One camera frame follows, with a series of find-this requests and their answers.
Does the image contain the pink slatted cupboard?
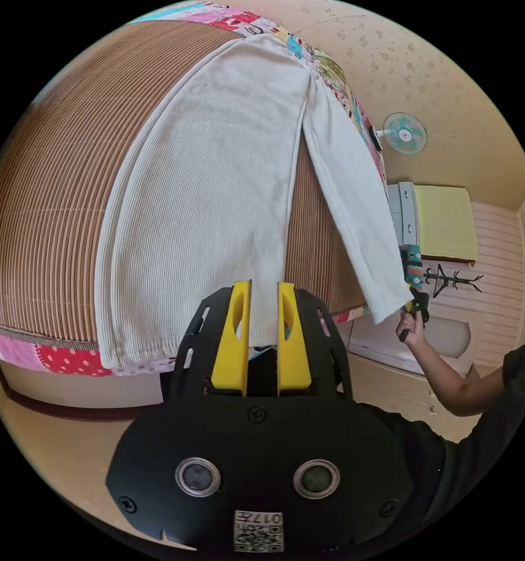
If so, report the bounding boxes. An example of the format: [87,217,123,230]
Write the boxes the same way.
[348,200,525,379]

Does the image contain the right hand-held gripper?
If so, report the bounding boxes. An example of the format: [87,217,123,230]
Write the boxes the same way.
[398,292,430,343]

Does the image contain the person's right forearm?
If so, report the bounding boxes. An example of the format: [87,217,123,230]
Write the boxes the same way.
[409,334,507,418]

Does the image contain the grey drawer cabinet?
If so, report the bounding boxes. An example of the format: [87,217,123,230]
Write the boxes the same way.
[386,181,417,246]

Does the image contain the teal patterned cloth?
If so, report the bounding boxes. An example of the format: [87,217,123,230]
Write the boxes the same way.
[399,244,424,291]

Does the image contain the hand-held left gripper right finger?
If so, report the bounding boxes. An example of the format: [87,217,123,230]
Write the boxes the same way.
[277,282,313,392]

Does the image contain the white pants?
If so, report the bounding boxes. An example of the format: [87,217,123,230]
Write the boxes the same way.
[94,34,415,372]

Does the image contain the black coat rack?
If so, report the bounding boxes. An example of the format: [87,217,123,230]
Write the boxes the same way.
[422,264,484,300]

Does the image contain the person's right hand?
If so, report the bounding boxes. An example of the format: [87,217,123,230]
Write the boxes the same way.
[396,313,426,348]

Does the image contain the person's body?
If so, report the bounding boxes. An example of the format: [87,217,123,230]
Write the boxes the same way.
[354,331,525,554]

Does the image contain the teal wall fan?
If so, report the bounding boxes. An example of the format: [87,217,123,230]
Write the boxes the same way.
[374,112,429,155]

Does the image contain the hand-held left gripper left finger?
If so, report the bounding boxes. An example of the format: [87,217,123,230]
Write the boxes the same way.
[211,279,251,392]

